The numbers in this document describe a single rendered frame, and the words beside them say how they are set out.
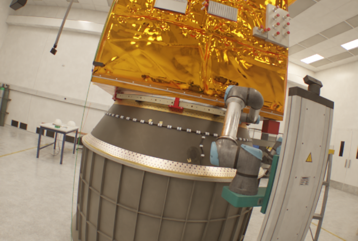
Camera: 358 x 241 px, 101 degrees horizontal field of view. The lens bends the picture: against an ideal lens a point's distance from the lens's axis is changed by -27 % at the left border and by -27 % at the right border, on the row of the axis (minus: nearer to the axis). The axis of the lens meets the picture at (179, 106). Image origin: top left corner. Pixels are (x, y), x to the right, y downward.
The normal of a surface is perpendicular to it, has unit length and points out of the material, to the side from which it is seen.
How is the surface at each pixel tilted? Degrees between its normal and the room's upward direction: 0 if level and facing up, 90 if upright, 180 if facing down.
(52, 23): 90
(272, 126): 90
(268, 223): 90
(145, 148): 62
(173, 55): 87
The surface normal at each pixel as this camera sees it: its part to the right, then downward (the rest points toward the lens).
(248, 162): -0.32, -0.14
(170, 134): 0.03, -0.55
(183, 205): 0.15, -0.07
